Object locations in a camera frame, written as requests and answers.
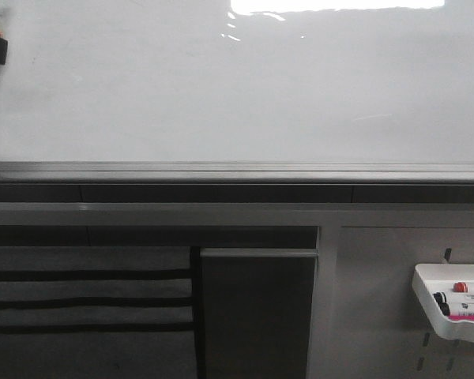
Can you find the dark grey panel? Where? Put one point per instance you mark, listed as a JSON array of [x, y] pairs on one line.
[[258, 306]]

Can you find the lower black capped marker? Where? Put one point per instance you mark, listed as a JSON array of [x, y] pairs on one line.
[[456, 308]]

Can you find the red capped marker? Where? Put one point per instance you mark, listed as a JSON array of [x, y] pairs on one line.
[[463, 287]]

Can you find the pink whiteboard eraser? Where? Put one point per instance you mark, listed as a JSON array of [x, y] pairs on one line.
[[469, 317]]

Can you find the upper black capped marker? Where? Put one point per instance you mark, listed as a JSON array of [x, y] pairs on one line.
[[454, 297]]

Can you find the white plastic tray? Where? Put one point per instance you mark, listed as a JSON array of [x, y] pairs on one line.
[[431, 278]]

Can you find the white pegboard panel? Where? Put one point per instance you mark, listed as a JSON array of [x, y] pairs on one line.
[[367, 321]]

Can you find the grey striped fabric organizer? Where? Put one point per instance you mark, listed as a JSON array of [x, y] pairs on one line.
[[101, 312]]

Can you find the white glossy whiteboard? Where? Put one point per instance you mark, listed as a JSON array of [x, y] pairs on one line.
[[280, 91]]

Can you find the black capped marker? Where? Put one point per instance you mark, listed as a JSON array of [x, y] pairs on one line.
[[456, 308], [454, 297]]

